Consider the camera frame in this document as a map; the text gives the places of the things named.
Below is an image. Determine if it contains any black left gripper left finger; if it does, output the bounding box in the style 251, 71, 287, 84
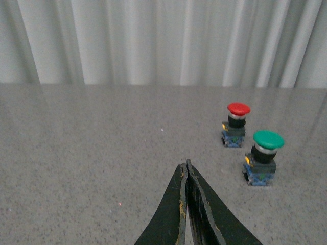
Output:
136, 163, 188, 244

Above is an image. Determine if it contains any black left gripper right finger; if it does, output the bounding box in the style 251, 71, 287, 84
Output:
186, 159, 261, 244

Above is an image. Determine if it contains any green mushroom push button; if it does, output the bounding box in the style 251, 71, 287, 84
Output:
243, 130, 285, 186

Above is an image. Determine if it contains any red mushroom push button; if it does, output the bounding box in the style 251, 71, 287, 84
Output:
222, 102, 251, 148

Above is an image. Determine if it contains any white pleated curtain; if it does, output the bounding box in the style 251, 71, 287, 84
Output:
1, 1, 326, 88

